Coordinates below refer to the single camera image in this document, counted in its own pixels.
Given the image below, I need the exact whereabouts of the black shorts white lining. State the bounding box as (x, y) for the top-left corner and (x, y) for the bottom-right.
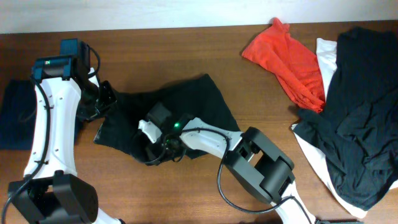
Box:
(94, 74), (239, 166)

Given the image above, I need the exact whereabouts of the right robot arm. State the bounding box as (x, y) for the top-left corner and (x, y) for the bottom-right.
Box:
(138, 103), (317, 223)

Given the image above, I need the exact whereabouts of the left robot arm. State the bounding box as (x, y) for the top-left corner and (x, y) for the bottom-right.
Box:
(1, 39), (123, 224)

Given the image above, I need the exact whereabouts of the folded navy blue cloth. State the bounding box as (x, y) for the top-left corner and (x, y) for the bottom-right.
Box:
(1, 80), (37, 151)

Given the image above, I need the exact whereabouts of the orange red garment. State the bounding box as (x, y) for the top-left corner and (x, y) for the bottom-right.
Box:
(241, 17), (326, 113)

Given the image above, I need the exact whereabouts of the white garment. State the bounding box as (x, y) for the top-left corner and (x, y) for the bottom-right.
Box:
(290, 37), (398, 220)

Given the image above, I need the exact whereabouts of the black garment pile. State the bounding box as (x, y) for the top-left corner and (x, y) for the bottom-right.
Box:
(294, 27), (397, 210)

